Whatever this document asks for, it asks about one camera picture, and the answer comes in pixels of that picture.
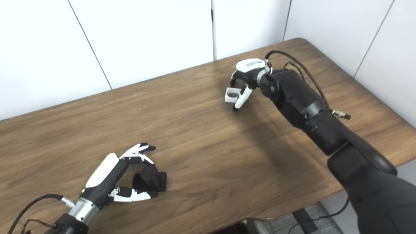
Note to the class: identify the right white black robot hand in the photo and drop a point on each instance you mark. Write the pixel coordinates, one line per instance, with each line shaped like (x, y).
(250, 70)

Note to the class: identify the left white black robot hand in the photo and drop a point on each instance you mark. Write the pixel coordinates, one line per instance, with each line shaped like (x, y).
(104, 175)

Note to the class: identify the white square piece with hole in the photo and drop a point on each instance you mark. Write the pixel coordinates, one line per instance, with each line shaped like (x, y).
(227, 99)

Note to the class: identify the black peg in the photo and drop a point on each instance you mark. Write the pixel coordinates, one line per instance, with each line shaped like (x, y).
(152, 177)

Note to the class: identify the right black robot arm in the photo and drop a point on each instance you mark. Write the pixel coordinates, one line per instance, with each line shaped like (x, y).
(308, 104)

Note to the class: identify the gray floor mat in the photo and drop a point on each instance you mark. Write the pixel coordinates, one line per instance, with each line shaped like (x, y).
(279, 226)

